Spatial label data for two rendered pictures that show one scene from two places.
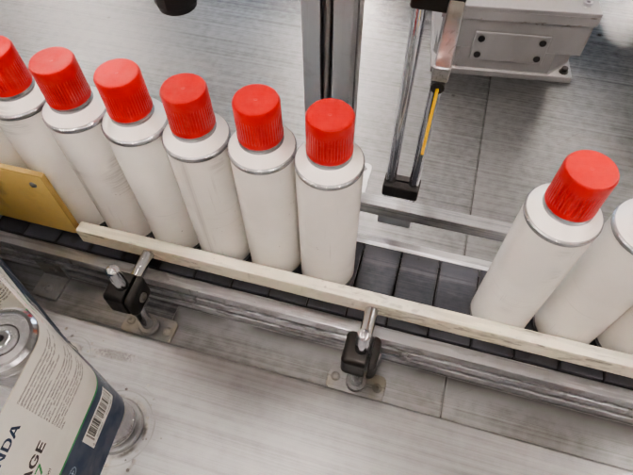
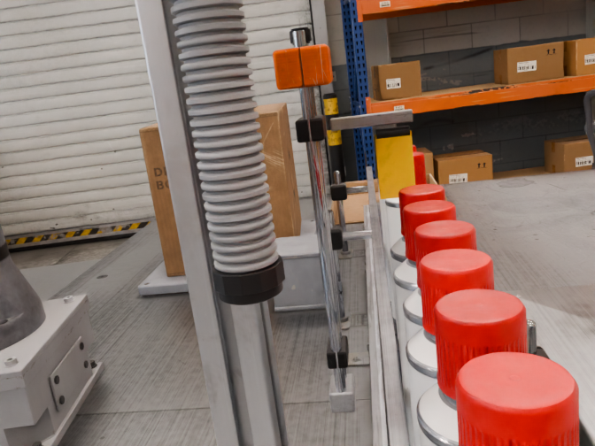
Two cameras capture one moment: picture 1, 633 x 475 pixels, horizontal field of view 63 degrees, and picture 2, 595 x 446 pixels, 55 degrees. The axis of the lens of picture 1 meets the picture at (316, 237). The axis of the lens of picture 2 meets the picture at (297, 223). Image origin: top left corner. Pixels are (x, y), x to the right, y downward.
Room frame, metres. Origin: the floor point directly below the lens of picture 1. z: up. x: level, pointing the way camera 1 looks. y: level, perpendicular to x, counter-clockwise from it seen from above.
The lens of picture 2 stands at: (0.41, 0.37, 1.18)
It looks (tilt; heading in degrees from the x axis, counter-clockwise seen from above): 15 degrees down; 261
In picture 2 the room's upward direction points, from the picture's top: 7 degrees counter-clockwise
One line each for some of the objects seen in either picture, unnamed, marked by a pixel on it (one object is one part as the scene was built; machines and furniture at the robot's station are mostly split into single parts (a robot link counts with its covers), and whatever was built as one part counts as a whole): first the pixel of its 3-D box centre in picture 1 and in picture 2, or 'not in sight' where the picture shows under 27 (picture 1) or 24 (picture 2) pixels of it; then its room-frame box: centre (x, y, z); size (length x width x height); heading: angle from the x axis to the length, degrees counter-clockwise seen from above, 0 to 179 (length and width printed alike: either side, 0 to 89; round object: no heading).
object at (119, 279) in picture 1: (141, 286); not in sight; (0.24, 0.17, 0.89); 0.06 x 0.03 x 0.12; 163
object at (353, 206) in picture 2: not in sight; (385, 197); (-0.03, -0.97, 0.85); 0.30 x 0.26 x 0.04; 73
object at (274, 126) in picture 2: not in sight; (232, 181); (0.35, -0.76, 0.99); 0.30 x 0.24 x 0.27; 78
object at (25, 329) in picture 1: (71, 391); not in sight; (0.11, 0.17, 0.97); 0.05 x 0.05 x 0.19
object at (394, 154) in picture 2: (432, 106); (395, 163); (0.25, -0.08, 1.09); 0.03 x 0.01 x 0.06; 163
